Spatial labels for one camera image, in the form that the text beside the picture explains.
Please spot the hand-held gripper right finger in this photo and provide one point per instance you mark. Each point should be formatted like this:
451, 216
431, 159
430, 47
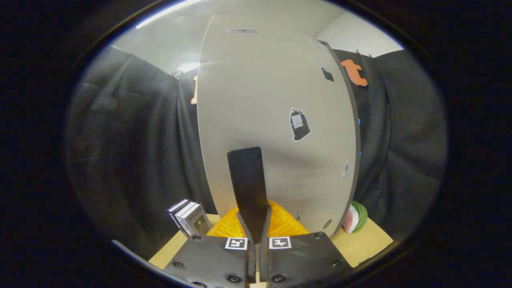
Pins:
258, 176

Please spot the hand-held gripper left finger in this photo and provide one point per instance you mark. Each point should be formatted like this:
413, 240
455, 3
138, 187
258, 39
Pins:
240, 176

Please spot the toy watermelon slice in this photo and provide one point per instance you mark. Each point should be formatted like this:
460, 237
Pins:
356, 218

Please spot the black backdrop cloth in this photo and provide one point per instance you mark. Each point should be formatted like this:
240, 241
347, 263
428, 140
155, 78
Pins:
136, 152

